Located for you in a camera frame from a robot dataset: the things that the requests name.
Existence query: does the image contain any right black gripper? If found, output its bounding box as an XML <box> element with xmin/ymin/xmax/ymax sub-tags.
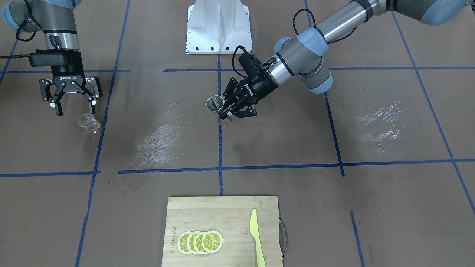
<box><xmin>39</xmin><ymin>50</ymin><xmax>102</xmax><ymax>117</ymax></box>

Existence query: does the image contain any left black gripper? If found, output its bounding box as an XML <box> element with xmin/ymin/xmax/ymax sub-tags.
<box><xmin>222</xmin><ymin>74</ymin><xmax>279</xmax><ymax>119</ymax></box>

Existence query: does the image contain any steel jigger measuring cup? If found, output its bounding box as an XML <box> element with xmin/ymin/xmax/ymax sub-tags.
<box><xmin>206</xmin><ymin>96</ymin><xmax>232</xmax><ymax>127</ymax></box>

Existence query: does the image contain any small glass beaker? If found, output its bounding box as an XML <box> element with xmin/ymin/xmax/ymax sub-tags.
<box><xmin>78</xmin><ymin>113</ymin><xmax>101</xmax><ymax>134</ymax></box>

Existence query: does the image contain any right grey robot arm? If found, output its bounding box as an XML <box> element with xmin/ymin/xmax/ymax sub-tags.
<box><xmin>1</xmin><ymin>0</ymin><xmax>102</xmax><ymax>116</ymax></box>

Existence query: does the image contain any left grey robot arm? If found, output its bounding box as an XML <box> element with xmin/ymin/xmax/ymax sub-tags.
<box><xmin>217</xmin><ymin>0</ymin><xmax>466</xmax><ymax>120</ymax></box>

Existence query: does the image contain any bamboo cutting board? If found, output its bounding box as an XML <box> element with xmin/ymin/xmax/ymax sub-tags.
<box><xmin>161</xmin><ymin>196</ymin><xmax>283</xmax><ymax>267</ymax></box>

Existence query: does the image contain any yellow plastic knife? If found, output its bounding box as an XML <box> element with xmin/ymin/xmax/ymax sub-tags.
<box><xmin>250</xmin><ymin>208</ymin><xmax>266</xmax><ymax>267</ymax></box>

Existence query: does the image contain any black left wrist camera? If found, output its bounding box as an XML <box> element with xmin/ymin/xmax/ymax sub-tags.
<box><xmin>238</xmin><ymin>52</ymin><xmax>264</xmax><ymax>80</ymax></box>

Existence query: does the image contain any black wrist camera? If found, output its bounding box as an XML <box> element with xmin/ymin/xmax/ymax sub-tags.
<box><xmin>238</xmin><ymin>52</ymin><xmax>264</xmax><ymax>80</ymax></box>
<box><xmin>28</xmin><ymin>52</ymin><xmax>70</xmax><ymax>67</ymax></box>

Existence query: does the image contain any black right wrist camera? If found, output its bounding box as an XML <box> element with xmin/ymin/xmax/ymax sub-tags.
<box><xmin>28</xmin><ymin>52</ymin><xmax>70</xmax><ymax>67</ymax></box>

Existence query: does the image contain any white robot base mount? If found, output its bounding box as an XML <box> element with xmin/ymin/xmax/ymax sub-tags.
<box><xmin>186</xmin><ymin>0</ymin><xmax>253</xmax><ymax>55</ymax></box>

